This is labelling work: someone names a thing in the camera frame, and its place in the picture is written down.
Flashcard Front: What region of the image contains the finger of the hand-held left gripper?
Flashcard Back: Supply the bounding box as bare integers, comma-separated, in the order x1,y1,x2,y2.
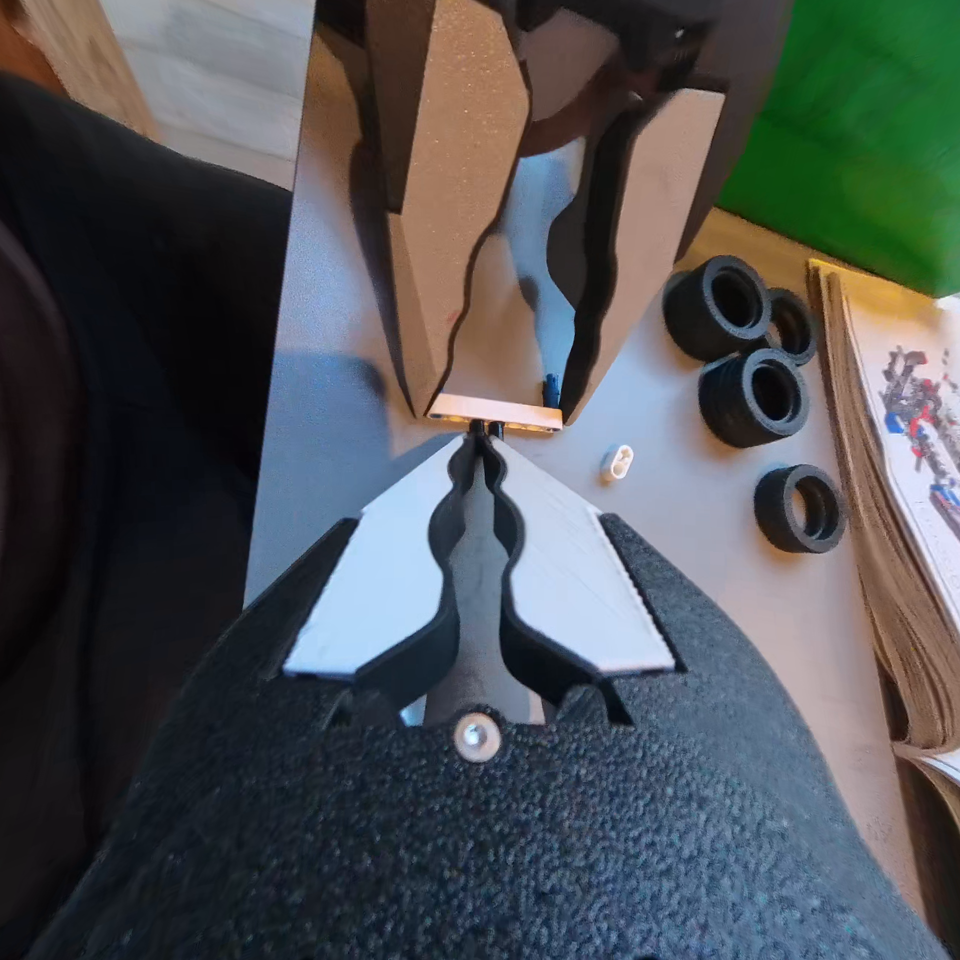
388,0,534,417
546,90,727,427

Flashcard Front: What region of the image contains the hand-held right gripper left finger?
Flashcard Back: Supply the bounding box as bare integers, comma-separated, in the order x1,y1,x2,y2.
283,435,477,708

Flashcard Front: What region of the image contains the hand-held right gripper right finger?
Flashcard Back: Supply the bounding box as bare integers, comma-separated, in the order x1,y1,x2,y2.
480,437,678,725

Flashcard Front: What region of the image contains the white holed brick beam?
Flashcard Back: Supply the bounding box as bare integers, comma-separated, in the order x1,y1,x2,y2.
426,395,564,435

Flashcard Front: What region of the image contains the grey desk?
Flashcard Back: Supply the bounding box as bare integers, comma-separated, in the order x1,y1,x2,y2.
243,30,939,924

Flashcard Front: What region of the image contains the black rubber toy tyre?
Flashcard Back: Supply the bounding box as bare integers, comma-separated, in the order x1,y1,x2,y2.
663,255,774,363
697,347,812,450
753,463,849,555
765,287,819,368

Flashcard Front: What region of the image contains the green plastic bin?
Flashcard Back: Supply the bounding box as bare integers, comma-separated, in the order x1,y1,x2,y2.
714,0,960,298

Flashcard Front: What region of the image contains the person's torso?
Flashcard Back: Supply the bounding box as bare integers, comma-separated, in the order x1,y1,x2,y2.
0,71,295,960

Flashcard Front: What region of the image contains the open instruction booklet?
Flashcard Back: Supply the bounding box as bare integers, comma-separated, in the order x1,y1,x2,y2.
806,258,960,804

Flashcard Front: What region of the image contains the wooden plank frame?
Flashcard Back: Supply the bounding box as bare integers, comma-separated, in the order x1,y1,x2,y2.
0,0,160,141

